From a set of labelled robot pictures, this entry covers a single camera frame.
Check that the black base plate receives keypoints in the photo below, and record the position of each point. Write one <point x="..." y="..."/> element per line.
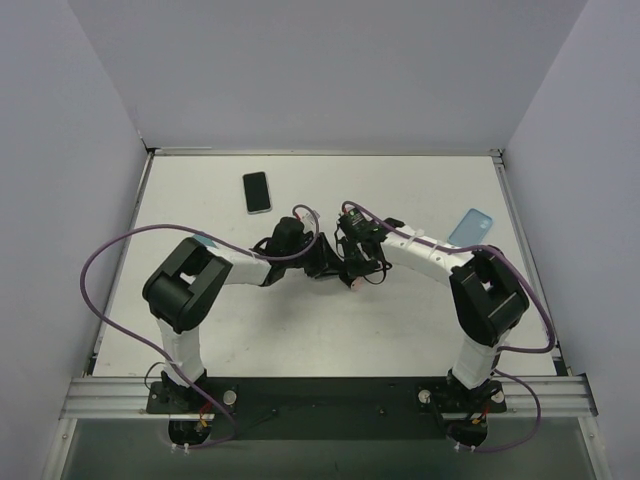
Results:
<point x="328" y="423"/>

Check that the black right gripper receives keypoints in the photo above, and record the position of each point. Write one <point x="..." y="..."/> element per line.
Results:
<point x="353" y="261"/>

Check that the phone in grey case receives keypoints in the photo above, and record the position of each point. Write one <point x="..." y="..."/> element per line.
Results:
<point x="256" y="193"/>

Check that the aluminium front rail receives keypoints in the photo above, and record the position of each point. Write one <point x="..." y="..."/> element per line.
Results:
<point x="116" y="398"/>

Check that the light blue phone case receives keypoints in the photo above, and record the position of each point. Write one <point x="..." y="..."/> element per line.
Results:
<point x="471" y="229"/>

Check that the phone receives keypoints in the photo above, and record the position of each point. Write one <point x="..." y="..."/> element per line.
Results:
<point x="356" y="283"/>
<point x="256" y="193"/>

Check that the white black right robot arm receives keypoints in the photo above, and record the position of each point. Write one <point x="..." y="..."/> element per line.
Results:
<point x="488" y="298"/>

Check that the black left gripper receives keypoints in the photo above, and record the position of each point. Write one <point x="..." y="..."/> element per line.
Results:
<point x="323" y="257"/>

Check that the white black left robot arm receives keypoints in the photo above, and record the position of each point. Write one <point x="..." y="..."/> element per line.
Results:
<point x="181" y="292"/>

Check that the teal smartphone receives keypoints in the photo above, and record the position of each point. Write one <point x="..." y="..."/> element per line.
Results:
<point x="205" y="241"/>

